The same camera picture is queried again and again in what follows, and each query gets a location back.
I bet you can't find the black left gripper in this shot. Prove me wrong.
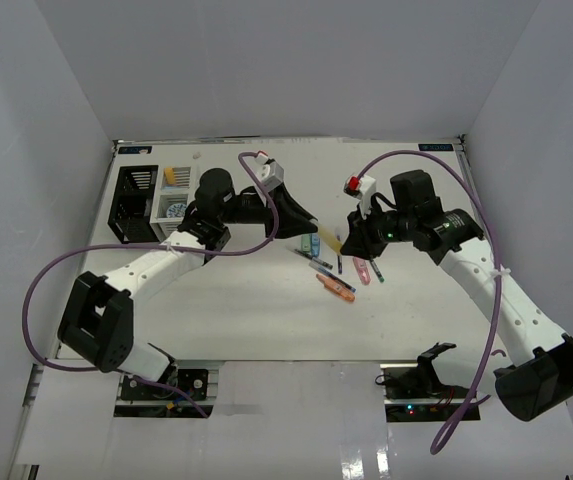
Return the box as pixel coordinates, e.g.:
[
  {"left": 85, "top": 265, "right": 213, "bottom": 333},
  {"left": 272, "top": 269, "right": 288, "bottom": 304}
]
[{"left": 221, "top": 185, "right": 319, "bottom": 244}]

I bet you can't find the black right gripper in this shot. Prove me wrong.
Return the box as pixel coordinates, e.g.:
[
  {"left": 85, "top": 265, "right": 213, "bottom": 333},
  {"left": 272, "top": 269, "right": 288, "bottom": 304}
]
[{"left": 339, "top": 200, "right": 415, "bottom": 261}]

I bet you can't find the yellow highlighter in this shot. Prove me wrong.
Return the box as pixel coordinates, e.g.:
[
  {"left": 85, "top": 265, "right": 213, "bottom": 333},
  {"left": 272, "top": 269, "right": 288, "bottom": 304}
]
[{"left": 317, "top": 224, "right": 338, "bottom": 254}]

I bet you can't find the blue white tape roll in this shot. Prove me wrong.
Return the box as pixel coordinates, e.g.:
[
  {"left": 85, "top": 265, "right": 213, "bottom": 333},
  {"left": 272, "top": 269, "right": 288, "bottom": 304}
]
[{"left": 165, "top": 202, "right": 187, "bottom": 219}]

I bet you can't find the orange capped highlighter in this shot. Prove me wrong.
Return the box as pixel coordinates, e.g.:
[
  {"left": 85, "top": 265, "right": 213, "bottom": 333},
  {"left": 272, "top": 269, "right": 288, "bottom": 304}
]
[{"left": 164, "top": 167, "right": 176, "bottom": 186}]

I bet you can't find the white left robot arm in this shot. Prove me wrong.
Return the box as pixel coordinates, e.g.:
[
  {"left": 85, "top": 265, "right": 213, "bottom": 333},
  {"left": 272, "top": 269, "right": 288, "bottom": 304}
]
[{"left": 57, "top": 168, "right": 317, "bottom": 399}]

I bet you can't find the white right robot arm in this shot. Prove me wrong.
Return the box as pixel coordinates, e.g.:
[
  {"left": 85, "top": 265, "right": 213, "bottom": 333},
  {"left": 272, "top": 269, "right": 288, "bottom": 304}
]
[{"left": 341, "top": 170, "right": 573, "bottom": 421}]

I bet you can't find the green capped highlighter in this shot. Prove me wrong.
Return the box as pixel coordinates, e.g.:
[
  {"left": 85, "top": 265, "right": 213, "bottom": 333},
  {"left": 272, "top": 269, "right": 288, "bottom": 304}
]
[{"left": 300, "top": 234, "right": 312, "bottom": 254}]

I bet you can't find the purple gel pen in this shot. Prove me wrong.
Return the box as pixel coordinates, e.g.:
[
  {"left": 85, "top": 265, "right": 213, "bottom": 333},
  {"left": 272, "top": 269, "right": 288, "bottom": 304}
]
[{"left": 334, "top": 227, "right": 343, "bottom": 275}]

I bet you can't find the pink highlighter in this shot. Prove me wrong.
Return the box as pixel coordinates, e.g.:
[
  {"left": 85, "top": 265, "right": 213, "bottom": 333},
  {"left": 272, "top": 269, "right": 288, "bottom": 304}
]
[{"left": 353, "top": 257, "right": 371, "bottom": 285}]

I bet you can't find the blue uncapped highlighter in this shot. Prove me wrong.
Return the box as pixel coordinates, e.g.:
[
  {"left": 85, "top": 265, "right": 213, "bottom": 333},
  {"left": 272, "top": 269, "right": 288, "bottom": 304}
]
[{"left": 310, "top": 233, "right": 321, "bottom": 257}]

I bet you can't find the green gel pen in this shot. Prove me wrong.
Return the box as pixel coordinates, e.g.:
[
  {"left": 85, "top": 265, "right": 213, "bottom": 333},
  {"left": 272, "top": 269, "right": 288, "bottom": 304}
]
[{"left": 368, "top": 256, "right": 385, "bottom": 283}]

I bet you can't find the black gel pen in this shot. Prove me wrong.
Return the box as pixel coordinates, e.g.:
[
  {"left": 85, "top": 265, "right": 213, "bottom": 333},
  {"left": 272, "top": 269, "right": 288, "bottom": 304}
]
[{"left": 292, "top": 249, "right": 333, "bottom": 270}]

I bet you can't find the blue gel pen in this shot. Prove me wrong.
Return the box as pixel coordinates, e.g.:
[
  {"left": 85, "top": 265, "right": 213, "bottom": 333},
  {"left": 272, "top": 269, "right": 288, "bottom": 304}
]
[{"left": 313, "top": 266, "right": 356, "bottom": 293}]

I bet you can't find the white slotted organizer box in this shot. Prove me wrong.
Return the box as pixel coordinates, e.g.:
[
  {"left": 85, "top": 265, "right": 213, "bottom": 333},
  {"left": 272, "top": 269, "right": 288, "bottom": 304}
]
[{"left": 150, "top": 163, "right": 200, "bottom": 241}]

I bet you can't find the black slotted organizer box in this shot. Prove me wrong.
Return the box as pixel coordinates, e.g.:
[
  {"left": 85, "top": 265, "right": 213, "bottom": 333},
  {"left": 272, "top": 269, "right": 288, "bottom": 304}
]
[{"left": 108, "top": 165, "right": 158, "bottom": 244}]

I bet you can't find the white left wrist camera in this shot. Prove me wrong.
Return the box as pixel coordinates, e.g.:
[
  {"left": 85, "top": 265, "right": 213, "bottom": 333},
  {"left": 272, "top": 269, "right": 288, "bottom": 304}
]
[{"left": 255, "top": 151, "right": 284, "bottom": 192}]

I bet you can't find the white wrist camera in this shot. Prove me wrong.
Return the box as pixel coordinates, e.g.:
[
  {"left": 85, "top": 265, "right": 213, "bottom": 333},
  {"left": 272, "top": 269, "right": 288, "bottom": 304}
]
[
  {"left": 344, "top": 175, "right": 377, "bottom": 219},
  {"left": 255, "top": 151, "right": 284, "bottom": 192}
]

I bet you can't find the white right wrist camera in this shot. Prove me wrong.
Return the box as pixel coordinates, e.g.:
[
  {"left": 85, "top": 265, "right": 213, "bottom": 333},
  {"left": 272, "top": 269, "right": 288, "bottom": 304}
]
[{"left": 344, "top": 175, "right": 377, "bottom": 219}]

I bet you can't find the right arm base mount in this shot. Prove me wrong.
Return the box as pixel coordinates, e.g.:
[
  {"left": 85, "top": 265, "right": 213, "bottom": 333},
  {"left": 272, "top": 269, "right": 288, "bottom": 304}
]
[{"left": 374, "top": 343, "right": 468, "bottom": 424}]

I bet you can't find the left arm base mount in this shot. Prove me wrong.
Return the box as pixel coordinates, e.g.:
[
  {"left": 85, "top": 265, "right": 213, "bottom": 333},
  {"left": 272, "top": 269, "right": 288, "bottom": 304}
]
[{"left": 113, "top": 367, "right": 216, "bottom": 419}]

